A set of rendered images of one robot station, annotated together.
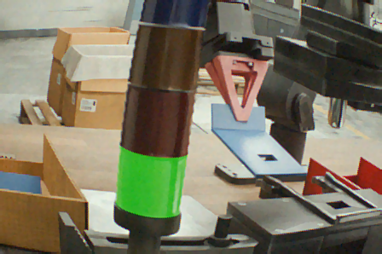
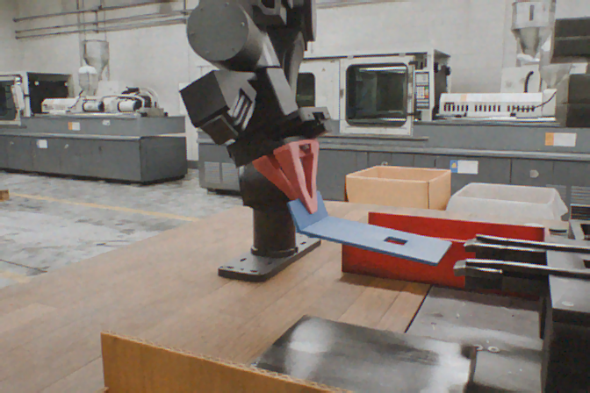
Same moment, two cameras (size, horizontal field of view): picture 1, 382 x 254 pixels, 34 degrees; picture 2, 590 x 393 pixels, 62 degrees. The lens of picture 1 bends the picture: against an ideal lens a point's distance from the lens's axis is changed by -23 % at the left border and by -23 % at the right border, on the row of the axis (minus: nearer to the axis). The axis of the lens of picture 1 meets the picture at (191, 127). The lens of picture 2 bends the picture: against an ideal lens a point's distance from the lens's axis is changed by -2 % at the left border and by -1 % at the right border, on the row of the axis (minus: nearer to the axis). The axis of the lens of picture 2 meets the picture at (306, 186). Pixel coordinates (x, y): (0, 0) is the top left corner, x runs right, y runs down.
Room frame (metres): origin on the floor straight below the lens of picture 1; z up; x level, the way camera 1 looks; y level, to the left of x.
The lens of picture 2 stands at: (0.53, 0.29, 1.12)
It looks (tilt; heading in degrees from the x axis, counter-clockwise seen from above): 9 degrees down; 317
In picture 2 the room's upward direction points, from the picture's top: straight up
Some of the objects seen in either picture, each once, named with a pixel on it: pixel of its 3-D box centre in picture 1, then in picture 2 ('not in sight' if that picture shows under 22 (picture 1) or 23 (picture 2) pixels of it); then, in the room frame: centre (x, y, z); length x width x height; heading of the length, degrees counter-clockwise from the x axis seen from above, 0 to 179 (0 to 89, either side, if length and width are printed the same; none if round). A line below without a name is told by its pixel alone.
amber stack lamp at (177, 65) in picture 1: (166, 53); not in sight; (0.41, 0.02, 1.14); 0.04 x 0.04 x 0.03
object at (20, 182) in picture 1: (25, 205); not in sight; (0.69, 0.18, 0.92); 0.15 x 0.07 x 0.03; 22
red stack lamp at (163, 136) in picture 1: (157, 117); not in sight; (0.41, 0.02, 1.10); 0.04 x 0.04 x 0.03
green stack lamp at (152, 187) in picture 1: (149, 179); not in sight; (0.41, 0.02, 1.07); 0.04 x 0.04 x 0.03
